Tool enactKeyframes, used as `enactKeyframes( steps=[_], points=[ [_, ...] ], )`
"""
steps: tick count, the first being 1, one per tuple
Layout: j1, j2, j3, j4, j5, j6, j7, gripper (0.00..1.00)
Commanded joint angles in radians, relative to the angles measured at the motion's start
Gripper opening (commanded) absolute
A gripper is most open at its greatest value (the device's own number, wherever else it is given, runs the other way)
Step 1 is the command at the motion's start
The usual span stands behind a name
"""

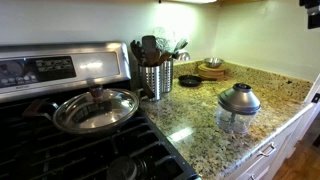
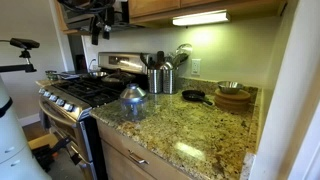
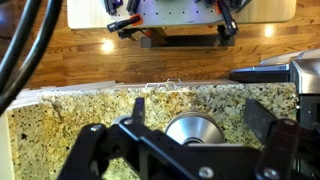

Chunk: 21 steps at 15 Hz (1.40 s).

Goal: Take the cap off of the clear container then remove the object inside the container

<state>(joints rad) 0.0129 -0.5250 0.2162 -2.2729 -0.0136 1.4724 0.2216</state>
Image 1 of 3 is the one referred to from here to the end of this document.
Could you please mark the wooden spoon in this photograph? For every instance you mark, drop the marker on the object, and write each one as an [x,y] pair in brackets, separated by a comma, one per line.
[164,57]

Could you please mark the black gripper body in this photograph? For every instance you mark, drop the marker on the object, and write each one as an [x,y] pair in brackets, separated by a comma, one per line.
[313,16]

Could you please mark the grey chopper blade shaft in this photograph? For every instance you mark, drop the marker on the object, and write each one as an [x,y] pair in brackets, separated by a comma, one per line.
[234,120]

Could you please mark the stack of round wooden trivets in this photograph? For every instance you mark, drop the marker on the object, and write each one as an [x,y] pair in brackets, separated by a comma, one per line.
[211,73]

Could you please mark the under-cabinet light strip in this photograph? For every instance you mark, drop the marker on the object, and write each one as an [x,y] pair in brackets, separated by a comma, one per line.
[193,1]

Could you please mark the grey serving spoon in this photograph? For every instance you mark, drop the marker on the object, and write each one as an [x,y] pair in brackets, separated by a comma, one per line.
[180,46]

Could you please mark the shiny steel pan lid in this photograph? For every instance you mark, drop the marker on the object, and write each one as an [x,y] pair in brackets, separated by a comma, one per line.
[100,111]

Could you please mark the shiny steel ladle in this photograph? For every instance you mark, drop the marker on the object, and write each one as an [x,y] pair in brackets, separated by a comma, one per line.
[183,56]

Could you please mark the stainless steel gas stove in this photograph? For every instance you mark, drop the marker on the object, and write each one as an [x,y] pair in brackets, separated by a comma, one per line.
[96,65]

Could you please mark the perforated steel utensil holder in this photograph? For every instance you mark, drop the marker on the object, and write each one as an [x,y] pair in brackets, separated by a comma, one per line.
[167,75]
[150,78]

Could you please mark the black cast iron stove grate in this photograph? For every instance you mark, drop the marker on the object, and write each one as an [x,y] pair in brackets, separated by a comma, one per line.
[66,150]

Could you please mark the clear plastic chopper container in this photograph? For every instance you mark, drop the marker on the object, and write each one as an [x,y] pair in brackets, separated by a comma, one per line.
[223,121]

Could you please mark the small steel bowl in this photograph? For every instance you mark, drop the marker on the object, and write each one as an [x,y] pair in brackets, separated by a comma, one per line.
[213,62]

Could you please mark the grey conical chopper cap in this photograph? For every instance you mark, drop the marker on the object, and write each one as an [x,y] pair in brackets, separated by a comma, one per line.
[239,98]

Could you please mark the small black wall plate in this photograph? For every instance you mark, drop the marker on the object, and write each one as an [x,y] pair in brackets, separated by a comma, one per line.
[316,98]

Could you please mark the base cabinet with drawers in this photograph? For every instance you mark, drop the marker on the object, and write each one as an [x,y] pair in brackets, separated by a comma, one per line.
[286,143]

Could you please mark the black round burner cap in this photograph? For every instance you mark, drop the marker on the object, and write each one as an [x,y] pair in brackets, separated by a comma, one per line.
[121,168]

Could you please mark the dark brown spatula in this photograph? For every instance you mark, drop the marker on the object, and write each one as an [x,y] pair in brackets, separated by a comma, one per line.
[150,46]

